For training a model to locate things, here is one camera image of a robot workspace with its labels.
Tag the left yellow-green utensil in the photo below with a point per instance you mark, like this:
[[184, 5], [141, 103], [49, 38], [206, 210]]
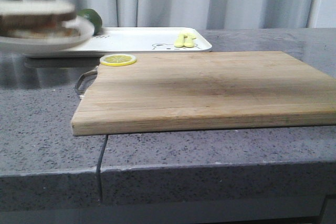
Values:
[[179, 42]]

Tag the green lime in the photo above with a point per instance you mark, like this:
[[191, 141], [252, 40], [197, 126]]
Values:
[[92, 16]]

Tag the white round plate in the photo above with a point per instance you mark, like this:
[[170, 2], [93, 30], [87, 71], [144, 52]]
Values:
[[50, 45]]

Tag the wooden cutting board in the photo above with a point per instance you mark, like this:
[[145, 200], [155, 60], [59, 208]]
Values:
[[205, 90]]

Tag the yellow-green utensil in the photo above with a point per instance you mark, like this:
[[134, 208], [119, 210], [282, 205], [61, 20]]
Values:
[[189, 40], [179, 42]]

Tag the right yellow-green utensil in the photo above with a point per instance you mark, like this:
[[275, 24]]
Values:
[[189, 40]]

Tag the white rectangular tray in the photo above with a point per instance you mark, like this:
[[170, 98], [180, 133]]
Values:
[[113, 40]]

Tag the yellow lemon slice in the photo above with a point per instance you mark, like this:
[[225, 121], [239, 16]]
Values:
[[118, 60]]

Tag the white bread slice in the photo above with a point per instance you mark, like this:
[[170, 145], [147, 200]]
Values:
[[30, 14]]

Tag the metal cutting board handle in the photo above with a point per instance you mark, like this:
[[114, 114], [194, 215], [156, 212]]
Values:
[[84, 81]]

